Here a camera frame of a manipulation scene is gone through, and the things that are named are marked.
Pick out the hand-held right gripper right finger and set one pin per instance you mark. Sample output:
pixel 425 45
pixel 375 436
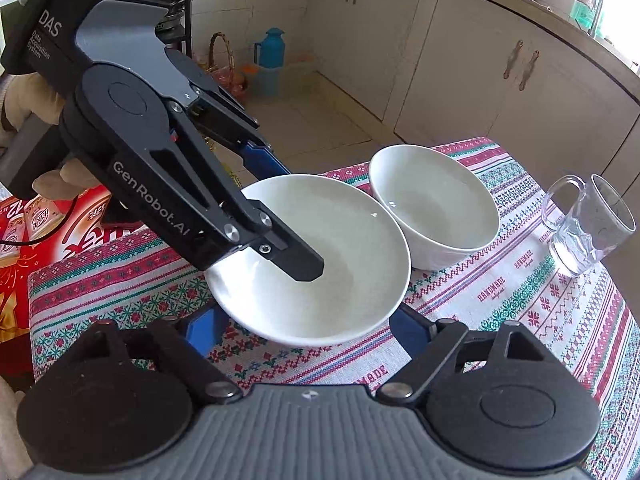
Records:
pixel 410 327

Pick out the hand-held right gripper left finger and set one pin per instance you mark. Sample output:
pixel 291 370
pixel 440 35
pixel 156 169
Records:
pixel 202 327

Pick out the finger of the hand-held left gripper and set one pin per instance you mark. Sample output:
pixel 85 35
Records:
pixel 265 160
pixel 295 260

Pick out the white ceramic bowl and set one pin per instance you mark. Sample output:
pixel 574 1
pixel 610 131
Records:
pixel 435 200
pixel 360 260

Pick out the person's left hand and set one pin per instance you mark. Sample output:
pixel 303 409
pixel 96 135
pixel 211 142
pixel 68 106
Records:
pixel 30 95

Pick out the wicker basket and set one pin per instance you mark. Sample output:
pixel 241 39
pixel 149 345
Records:
pixel 227 82

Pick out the translucent plastic container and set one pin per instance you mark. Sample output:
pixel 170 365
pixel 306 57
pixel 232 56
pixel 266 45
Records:
pixel 295 77

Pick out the patterned woven tablecloth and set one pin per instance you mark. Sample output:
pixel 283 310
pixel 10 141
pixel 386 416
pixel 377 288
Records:
pixel 500 310

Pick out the black metal stand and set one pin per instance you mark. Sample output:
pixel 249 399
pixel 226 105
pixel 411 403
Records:
pixel 187 30

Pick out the teal thermos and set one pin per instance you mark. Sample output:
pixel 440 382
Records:
pixel 274 50

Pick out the red printed carton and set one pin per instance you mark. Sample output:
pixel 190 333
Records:
pixel 30 280

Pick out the clear glass mug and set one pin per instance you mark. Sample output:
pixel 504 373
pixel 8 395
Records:
pixel 585 235

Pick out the white kitchen cabinets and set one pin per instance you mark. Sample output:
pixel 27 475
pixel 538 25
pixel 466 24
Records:
pixel 450 60

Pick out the green plastic bag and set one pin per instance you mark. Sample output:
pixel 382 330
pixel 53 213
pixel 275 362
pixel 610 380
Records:
pixel 585 15

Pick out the chrome faucet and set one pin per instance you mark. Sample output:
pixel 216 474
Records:
pixel 596 7

